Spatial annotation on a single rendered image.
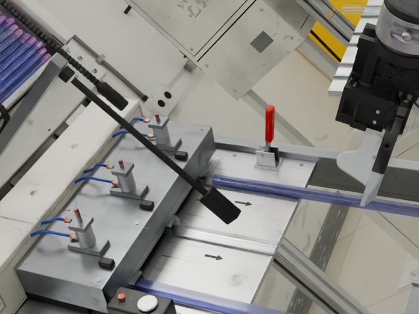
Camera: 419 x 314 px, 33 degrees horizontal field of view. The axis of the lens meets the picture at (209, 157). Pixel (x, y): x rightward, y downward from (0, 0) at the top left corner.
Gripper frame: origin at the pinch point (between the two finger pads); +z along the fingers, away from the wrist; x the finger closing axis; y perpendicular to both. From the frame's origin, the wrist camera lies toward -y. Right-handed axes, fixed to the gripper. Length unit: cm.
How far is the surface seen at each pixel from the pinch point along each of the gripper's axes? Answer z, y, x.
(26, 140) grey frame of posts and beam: 10, 50, 8
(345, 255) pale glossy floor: 192, 3, -152
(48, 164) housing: 10.4, 45.0, 10.3
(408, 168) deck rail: 4.9, -3.4, -8.1
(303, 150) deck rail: 8.9, 12.0, -8.9
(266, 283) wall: 192, 32, -121
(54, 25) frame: 2, 56, -10
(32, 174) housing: 10.7, 46.1, 12.9
